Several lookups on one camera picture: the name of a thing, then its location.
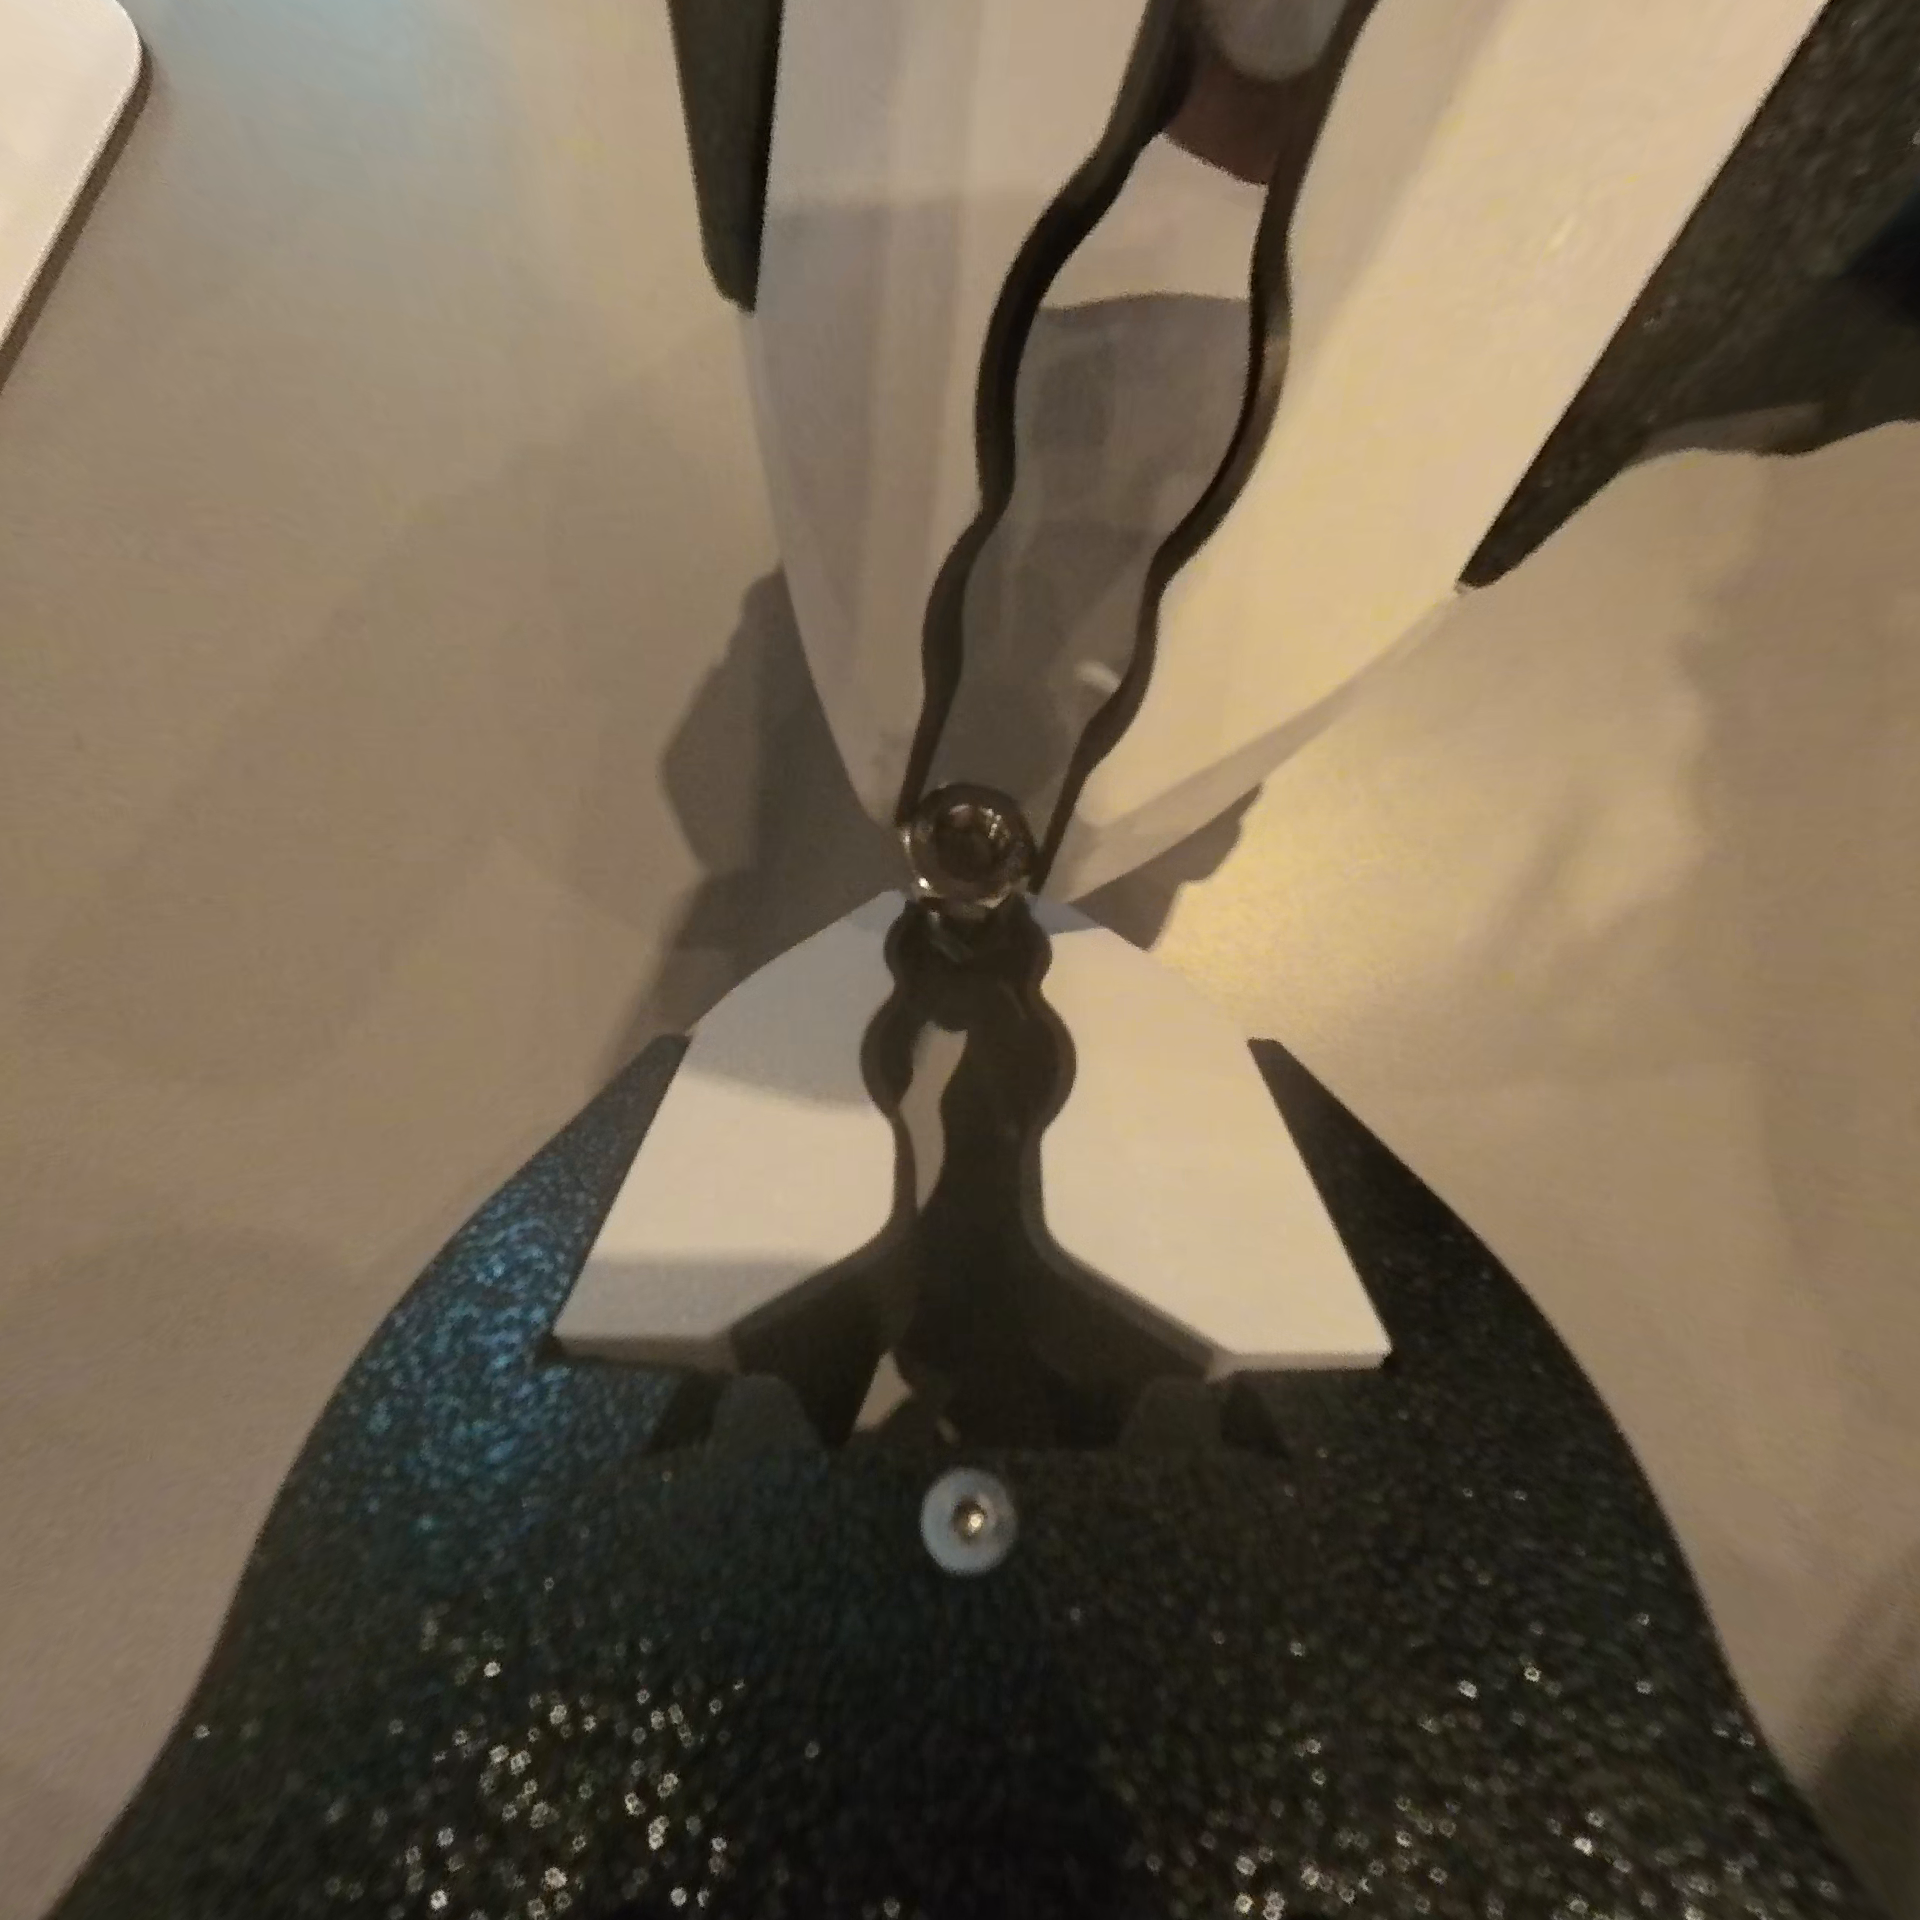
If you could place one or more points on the steel hex nut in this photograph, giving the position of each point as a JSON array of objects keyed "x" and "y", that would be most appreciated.
[{"x": 917, "y": 849}]

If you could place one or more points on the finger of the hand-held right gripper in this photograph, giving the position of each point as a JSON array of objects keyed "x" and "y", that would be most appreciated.
[
  {"x": 884, "y": 300},
  {"x": 1425, "y": 377}
]

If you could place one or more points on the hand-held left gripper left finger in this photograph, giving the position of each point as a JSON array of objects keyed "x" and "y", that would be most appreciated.
[{"x": 720, "y": 1171}]

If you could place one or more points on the steel hex bolt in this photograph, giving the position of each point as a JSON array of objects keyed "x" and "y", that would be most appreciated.
[{"x": 956, "y": 918}]

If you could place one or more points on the instruction sign stand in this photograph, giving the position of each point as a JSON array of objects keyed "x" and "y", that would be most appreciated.
[{"x": 52, "y": 135}]

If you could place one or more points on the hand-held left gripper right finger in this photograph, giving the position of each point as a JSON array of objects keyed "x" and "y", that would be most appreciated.
[{"x": 1201, "y": 1185}]

